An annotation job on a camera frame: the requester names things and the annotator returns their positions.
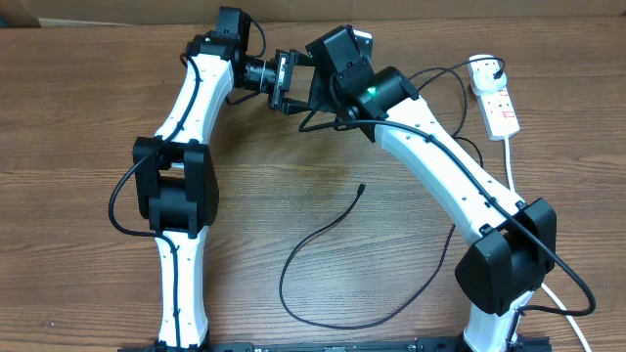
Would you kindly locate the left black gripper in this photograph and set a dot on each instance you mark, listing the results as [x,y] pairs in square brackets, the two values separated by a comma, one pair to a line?
[283,82]

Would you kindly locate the blue Galaxy smartphone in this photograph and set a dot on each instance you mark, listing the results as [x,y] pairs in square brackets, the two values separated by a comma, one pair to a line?
[364,42]

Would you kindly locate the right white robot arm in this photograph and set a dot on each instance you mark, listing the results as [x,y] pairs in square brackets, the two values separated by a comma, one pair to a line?
[511,243]

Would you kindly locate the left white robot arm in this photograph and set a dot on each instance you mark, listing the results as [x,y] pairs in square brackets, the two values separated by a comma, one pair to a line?
[175,180]

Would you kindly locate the white charger adapter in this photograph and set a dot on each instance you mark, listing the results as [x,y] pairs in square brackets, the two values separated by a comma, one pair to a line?
[486,74]

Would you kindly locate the white power strip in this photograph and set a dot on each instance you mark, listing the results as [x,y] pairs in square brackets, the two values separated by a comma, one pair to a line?
[498,114]

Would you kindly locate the cardboard backdrop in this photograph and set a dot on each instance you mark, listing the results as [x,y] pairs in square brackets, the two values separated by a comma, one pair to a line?
[61,12]

